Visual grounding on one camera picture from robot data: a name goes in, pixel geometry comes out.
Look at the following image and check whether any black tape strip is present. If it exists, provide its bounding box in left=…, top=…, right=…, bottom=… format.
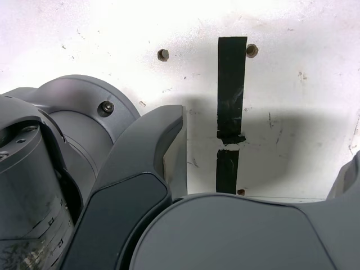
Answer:
left=215, top=36, right=249, bottom=195

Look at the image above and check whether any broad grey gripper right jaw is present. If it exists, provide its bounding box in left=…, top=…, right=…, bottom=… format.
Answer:
left=128, top=150, right=360, bottom=270

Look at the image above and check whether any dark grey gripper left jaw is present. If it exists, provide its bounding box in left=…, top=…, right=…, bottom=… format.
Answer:
left=59, top=104, right=188, bottom=270

